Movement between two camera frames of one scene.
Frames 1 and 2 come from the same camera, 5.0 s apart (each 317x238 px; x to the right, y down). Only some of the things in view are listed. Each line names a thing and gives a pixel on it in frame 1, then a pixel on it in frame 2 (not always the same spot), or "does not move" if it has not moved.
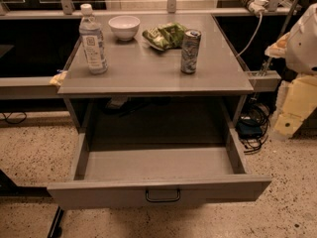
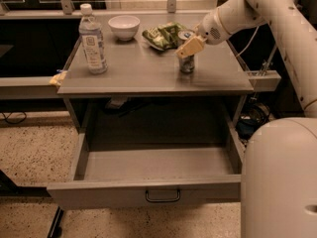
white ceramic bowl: (124, 27) does not move
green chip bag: (166, 36) does not move
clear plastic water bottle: (92, 36) does not move
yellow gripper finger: (298, 97) → (210, 30)
